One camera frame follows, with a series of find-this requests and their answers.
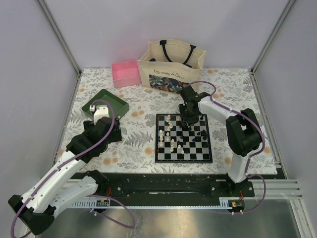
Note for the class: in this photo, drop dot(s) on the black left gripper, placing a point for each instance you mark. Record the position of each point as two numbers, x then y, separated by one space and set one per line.
116 136

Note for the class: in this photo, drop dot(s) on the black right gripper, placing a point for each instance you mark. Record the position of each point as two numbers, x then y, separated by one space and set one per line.
191 121

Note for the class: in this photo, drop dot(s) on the black white chess board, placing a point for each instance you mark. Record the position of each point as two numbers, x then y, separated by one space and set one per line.
196 149

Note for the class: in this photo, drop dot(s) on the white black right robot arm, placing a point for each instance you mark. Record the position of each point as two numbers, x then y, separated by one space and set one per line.
244 135

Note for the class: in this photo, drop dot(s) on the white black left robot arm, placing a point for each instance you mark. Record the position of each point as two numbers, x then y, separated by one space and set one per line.
39 206

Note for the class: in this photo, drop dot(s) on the beige canvas tote bag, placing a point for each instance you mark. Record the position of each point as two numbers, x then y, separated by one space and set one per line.
170 65

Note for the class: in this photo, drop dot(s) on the floral patterned table mat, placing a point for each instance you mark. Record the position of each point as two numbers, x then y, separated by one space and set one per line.
153 139

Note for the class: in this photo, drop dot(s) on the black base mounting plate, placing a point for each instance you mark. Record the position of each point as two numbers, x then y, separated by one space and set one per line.
117 185

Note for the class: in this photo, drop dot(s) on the pink plastic box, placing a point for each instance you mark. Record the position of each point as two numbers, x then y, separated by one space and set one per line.
125 73

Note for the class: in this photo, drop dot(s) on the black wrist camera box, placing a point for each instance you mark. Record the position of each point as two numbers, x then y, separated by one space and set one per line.
188 95

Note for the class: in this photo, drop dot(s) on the white slotted cable duct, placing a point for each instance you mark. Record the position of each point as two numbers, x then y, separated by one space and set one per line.
91 203

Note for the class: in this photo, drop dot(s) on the left aluminium corner post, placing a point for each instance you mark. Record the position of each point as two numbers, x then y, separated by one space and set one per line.
53 25

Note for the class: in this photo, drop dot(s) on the aluminium corner post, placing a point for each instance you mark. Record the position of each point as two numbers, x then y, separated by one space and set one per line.
283 16
53 25

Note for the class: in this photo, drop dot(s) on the right aluminium corner post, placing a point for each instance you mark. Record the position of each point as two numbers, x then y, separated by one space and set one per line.
283 16

